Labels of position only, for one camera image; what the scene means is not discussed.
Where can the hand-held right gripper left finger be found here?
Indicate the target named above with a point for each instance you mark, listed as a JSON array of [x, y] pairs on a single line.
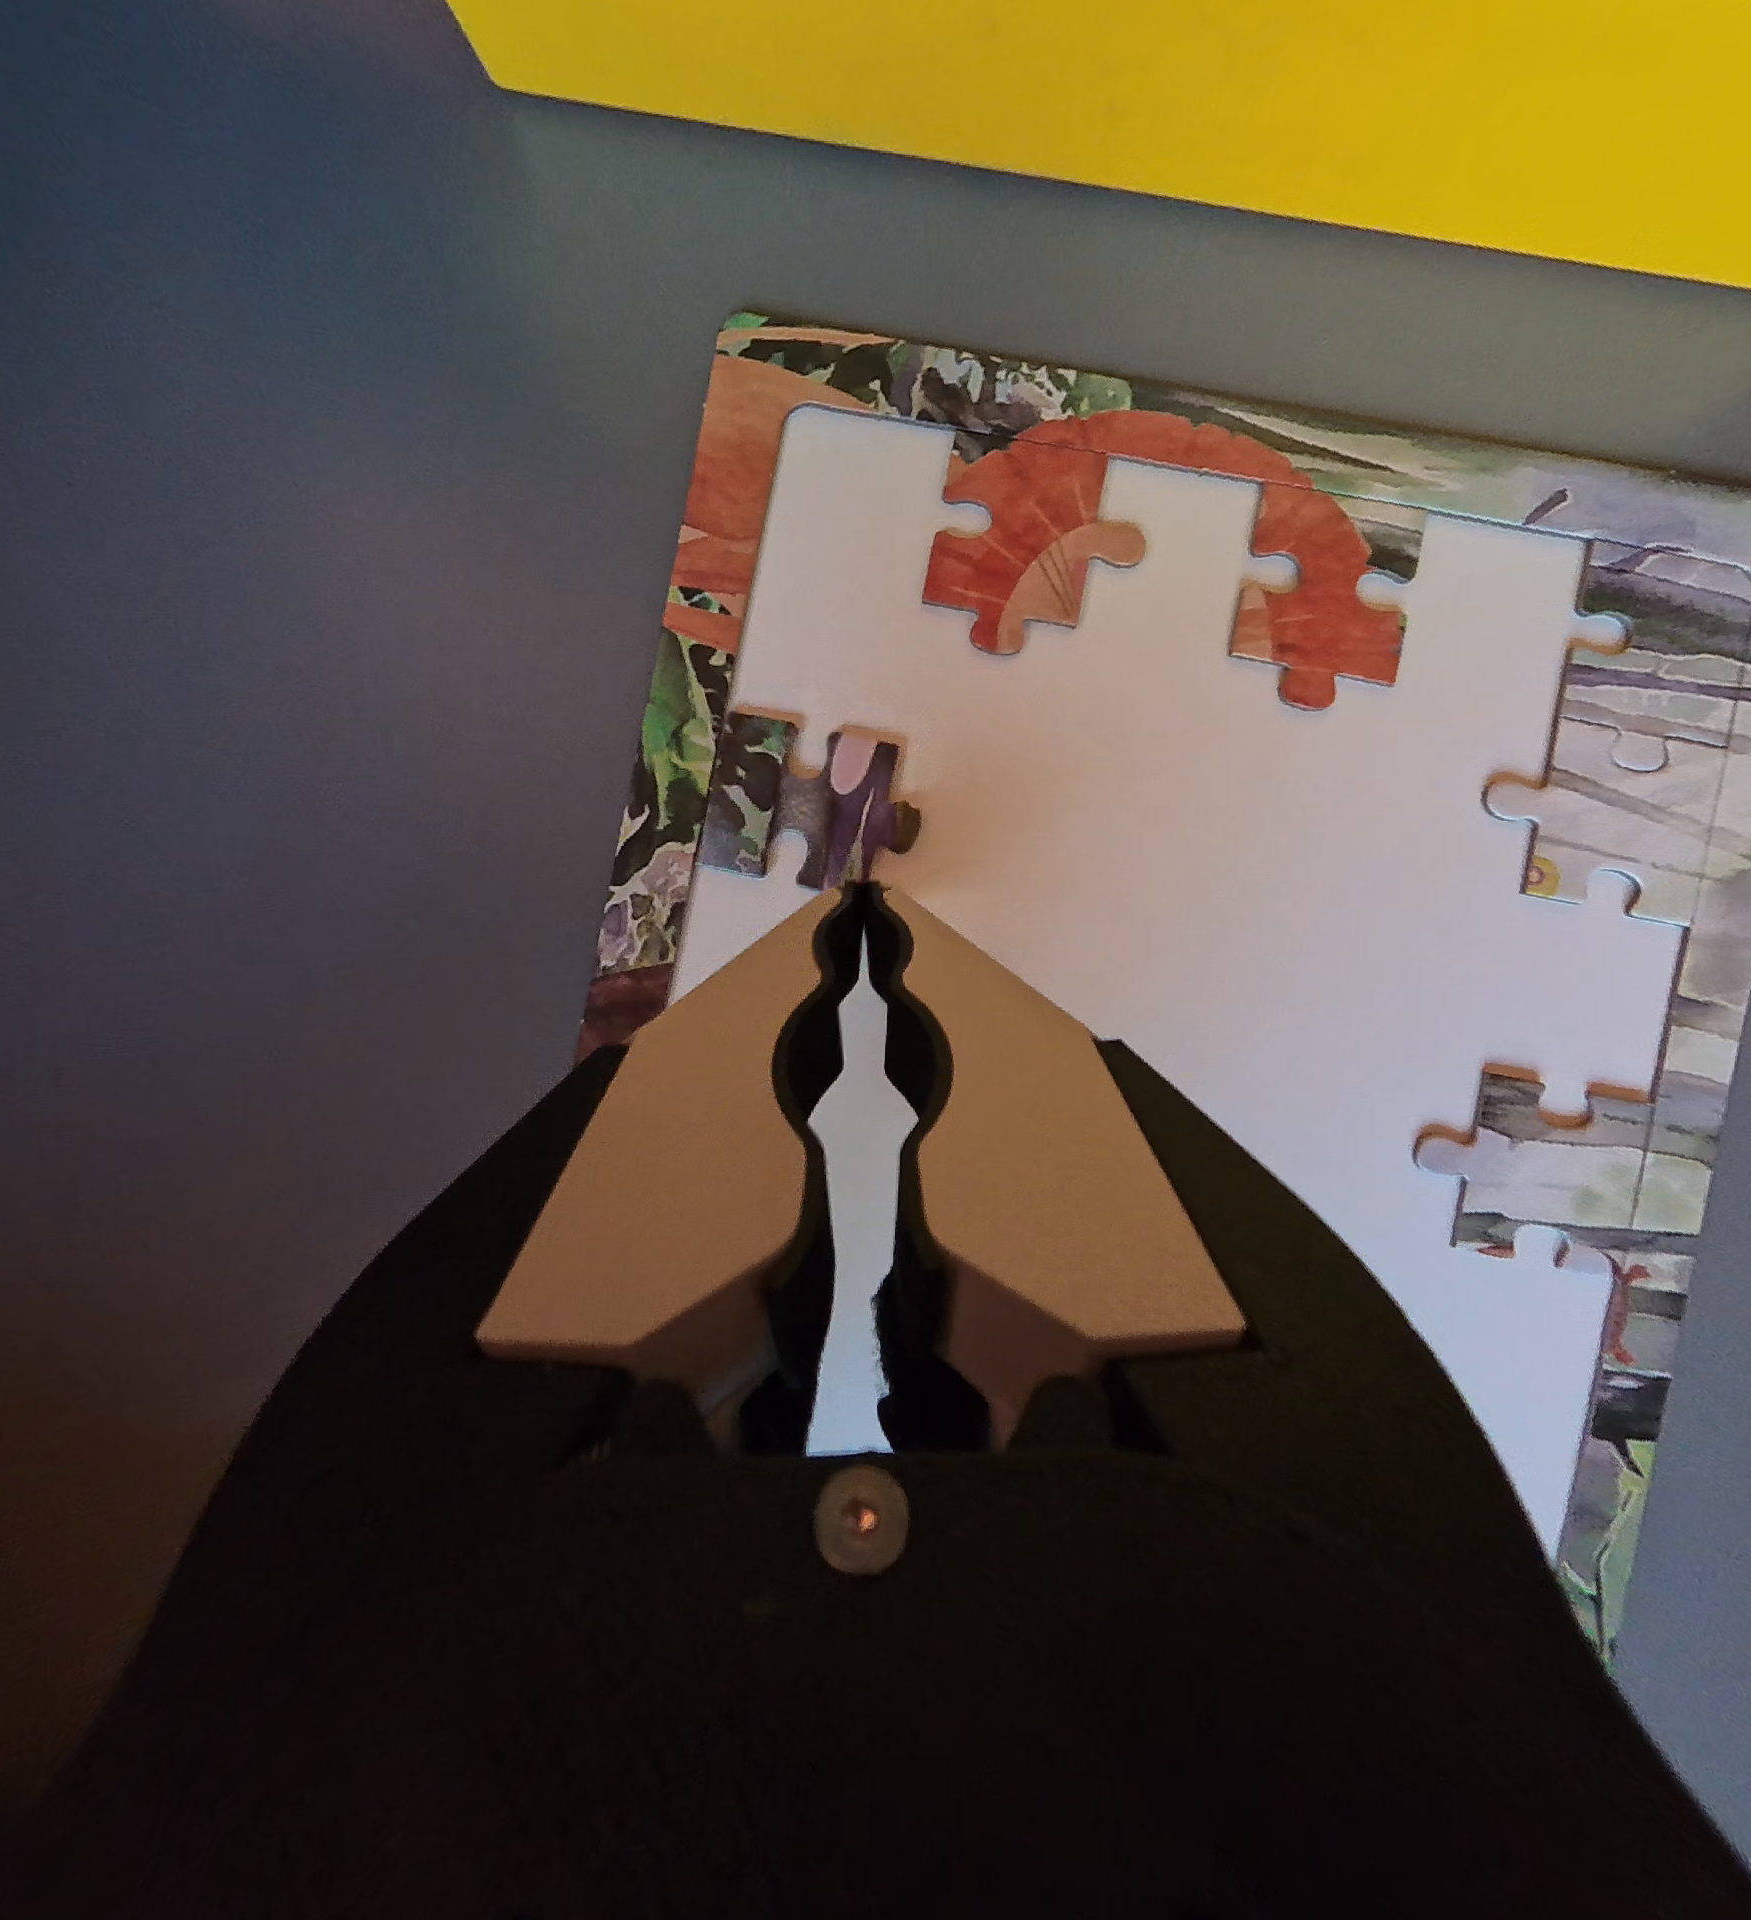
[[650, 1184]]

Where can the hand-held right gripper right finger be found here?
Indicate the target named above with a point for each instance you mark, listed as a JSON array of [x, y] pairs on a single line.
[[1069, 1184]]

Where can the puzzle frame board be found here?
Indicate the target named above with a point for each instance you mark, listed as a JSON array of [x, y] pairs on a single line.
[[1190, 900]]

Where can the purple pink puzzle piece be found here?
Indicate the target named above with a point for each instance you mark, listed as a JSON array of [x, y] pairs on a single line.
[[830, 803]]

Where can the red fan puzzle piece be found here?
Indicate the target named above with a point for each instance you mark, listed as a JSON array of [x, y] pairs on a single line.
[[1026, 541]]

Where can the yellow plastic bin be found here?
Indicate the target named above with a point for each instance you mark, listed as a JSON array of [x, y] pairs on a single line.
[[1116, 105]]

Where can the grey desk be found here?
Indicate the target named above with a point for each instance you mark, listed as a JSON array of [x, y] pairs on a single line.
[[290, 599]]

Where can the grey brown puzzle piece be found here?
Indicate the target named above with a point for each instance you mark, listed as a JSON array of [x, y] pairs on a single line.
[[1550, 1171]]

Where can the grey striped puzzle piece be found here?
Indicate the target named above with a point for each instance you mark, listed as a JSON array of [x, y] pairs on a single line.
[[1671, 615]]

